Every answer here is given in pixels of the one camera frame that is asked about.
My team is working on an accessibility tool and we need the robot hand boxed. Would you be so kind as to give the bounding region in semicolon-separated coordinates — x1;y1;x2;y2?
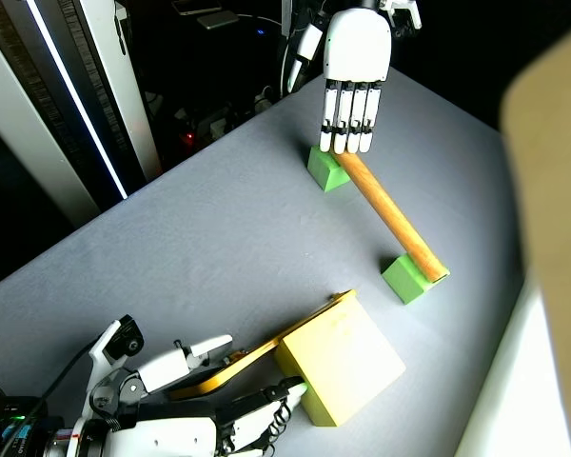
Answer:
89;334;310;457
285;8;393;156

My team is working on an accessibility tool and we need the green foam block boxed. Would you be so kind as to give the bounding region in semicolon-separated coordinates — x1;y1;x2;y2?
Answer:
306;145;352;193
380;254;452;306

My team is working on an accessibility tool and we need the large yellow block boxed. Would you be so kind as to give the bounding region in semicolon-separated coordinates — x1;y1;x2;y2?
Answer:
273;295;407;427

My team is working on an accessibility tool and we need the grey table cloth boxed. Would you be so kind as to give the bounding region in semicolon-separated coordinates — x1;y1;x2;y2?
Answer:
0;66;527;457

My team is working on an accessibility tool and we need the tan cardboard panel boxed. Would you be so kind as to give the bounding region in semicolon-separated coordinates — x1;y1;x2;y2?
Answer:
499;18;571;457

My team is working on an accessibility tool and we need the black camera cable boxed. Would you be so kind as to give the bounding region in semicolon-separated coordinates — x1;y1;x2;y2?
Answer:
28;338;100;420

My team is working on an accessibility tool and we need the white upright column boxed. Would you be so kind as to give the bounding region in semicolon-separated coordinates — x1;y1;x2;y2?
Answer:
78;0;164;181

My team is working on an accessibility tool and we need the lit white LED strip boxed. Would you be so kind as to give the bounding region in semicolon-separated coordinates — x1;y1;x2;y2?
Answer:
26;0;129;201

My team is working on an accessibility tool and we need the flat grey device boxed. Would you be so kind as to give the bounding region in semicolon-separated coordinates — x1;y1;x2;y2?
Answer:
197;11;240;30

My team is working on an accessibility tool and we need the yellow frame hacksaw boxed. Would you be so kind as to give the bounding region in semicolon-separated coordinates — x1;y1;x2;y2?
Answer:
168;288;358;401

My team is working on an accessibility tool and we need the white backdrop sheet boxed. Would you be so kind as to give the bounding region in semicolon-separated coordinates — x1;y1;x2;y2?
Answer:
454;275;571;457

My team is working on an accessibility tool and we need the wide white panel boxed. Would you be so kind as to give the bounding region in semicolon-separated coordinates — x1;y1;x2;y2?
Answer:
0;18;101;229

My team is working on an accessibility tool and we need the wrist camera with white bracket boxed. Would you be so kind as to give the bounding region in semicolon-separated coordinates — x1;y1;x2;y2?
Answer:
82;313;145;420

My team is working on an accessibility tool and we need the thin white cable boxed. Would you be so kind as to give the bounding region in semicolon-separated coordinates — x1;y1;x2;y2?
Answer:
237;12;296;96

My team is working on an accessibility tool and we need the dark flat phone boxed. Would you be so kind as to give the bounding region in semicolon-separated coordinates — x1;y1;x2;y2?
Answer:
170;0;224;15

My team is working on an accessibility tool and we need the round wooden rod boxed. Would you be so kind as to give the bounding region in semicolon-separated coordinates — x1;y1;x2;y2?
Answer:
335;150;446;282

